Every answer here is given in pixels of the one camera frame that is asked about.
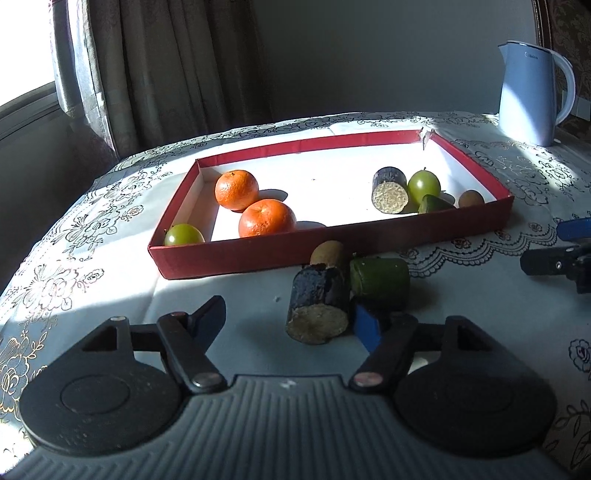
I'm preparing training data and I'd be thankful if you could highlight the green cylinder fruit piece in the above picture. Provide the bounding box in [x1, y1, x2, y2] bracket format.
[349, 257, 411, 311]

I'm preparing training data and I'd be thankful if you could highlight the green fruit wedge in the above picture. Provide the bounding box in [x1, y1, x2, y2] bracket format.
[418, 194, 455, 214]

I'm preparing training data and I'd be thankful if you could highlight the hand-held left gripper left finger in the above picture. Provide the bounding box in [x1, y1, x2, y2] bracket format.
[81, 295, 228, 394]

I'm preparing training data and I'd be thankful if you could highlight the dark sugarcane piece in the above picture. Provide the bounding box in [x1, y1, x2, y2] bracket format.
[285, 264, 352, 345]
[372, 167, 410, 214]

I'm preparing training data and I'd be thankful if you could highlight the orange mandarin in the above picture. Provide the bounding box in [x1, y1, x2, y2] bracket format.
[238, 199, 297, 238]
[215, 169, 260, 212]

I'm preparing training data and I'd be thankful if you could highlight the brown kiwi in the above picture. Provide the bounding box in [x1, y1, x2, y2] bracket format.
[310, 240, 352, 278]

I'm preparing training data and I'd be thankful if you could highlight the window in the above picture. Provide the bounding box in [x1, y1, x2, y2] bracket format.
[0, 0, 62, 139]

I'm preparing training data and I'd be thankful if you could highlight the beige patterned curtain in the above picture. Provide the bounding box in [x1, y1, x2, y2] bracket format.
[51, 0, 273, 160]

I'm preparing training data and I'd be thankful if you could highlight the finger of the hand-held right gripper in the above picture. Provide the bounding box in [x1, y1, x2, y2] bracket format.
[520, 244, 591, 294]
[556, 217, 591, 241]

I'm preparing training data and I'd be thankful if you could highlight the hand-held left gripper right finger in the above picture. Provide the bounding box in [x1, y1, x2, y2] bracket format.
[347, 302, 502, 393]

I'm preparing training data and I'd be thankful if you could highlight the green round fruit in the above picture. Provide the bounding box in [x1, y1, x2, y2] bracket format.
[407, 168, 441, 206]

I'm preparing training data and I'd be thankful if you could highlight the light blue electric kettle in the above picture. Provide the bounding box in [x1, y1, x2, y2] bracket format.
[498, 41, 577, 147]

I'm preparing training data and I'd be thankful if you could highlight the white floral lace tablecloth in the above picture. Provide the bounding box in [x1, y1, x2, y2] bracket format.
[0, 111, 591, 480]

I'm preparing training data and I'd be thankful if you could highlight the red shallow cardboard tray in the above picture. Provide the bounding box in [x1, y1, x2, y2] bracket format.
[148, 129, 515, 281]

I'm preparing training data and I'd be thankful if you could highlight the wooden-framed upholstered chair back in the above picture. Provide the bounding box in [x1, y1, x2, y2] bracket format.
[531, 0, 591, 134]

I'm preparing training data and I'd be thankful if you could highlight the yellow-green round fruit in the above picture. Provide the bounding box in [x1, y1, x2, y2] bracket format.
[164, 224, 205, 247]

